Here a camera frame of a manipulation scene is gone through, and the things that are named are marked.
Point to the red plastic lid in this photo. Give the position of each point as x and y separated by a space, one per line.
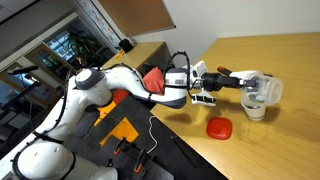
219 128

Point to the clear plastic bowl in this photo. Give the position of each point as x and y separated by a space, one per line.
271 90

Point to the wooden side desk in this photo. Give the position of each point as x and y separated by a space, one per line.
140 53

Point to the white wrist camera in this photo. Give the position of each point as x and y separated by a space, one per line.
203 100

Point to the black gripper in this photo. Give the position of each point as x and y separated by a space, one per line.
221 81

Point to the brown wall panel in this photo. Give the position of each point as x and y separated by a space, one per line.
136 16

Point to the white paper cup bowl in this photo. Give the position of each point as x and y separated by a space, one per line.
256 114

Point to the green potted plant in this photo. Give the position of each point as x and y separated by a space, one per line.
85 46

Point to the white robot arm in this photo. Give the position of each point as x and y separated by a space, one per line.
93 86

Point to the small black desk object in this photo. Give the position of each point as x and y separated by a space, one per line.
125 45

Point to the white board strip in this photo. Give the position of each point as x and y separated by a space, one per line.
100 21

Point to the black camera on stand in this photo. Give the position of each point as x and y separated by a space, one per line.
23 70

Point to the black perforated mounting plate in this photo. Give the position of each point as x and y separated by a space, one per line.
153 170

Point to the red cloth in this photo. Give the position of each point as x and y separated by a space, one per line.
154 81

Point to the orange black clamp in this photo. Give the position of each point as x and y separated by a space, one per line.
139 161
118 146

